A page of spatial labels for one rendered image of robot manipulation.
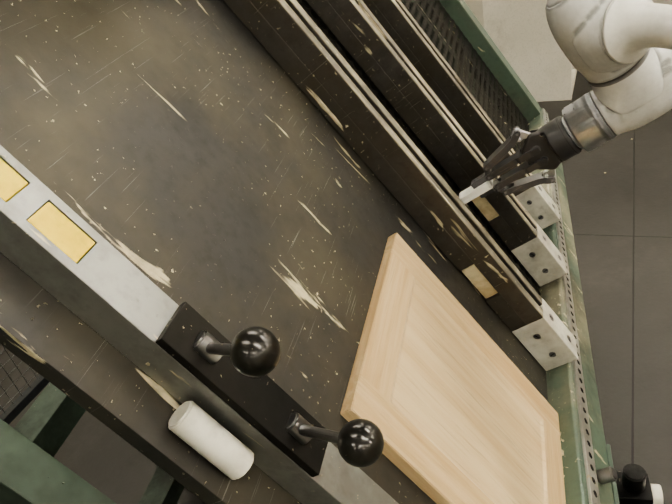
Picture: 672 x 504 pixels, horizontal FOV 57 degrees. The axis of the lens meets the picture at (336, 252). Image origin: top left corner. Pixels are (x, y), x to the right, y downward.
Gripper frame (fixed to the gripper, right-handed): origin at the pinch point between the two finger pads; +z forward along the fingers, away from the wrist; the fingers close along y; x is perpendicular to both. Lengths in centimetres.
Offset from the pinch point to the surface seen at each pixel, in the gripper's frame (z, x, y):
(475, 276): 6.3, 12.3, -9.7
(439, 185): 1.5, 8.9, 8.3
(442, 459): 6, 56, -6
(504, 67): 4, -113, -14
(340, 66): 1.3, 9.0, 35.6
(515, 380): 6.4, 27.7, -23.0
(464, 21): 5, -113, 7
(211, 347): 1, 73, 32
